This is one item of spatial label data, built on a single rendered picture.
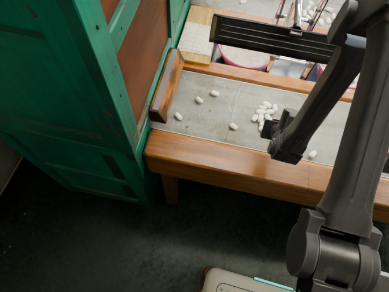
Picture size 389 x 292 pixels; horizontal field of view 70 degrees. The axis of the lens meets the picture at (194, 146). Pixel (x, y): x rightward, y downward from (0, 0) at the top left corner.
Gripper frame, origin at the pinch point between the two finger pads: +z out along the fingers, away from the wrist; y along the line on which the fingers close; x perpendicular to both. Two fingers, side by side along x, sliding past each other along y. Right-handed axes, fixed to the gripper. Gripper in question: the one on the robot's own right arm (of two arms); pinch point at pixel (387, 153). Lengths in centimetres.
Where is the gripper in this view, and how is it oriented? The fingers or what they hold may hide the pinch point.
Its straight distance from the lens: 110.7
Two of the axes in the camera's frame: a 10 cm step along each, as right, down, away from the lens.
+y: -9.8, -2.2, 0.5
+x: -1.8, 8.9, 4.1
